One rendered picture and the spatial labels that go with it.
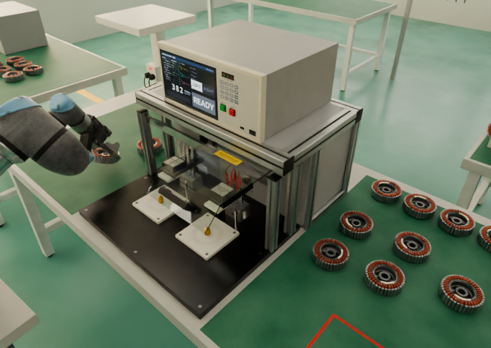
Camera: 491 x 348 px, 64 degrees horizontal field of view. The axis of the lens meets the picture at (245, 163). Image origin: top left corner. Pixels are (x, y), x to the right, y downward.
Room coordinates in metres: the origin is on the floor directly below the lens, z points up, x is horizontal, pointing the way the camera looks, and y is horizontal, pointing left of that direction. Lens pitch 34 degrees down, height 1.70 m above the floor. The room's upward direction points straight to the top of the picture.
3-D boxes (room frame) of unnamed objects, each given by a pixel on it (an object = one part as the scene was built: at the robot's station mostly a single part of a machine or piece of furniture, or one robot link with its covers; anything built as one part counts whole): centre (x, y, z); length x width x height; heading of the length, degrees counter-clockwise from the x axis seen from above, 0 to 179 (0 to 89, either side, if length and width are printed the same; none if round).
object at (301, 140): (1.25, 0.00, 1.09); 0.68 x 0.44 x 0.05; 48
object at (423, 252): (0.89, -0.54, 0.77); 0.11 x 0.11 x 0.04
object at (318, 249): (0.86, -0.27, 0.77); 0.11 x 0.11 x 0.04
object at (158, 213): (1.09, 0.31, 0.78); 0.15 x 0.15 x 0.01; 48
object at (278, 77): (1.24, -0.01, 1.22); 0.44 x 0.39 x 0.20; 48
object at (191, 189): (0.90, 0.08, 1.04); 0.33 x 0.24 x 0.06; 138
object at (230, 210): (1.04, 0.03, 0.80); 0.07 x 0.05 x 0.06; 48
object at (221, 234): (0.93, 0.13, 0.78); 0.15 x 0.15 x 0.01; 48
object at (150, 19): (2.05, 0.51, 0.98); 0.37 x 0.35 x 0.46; 48
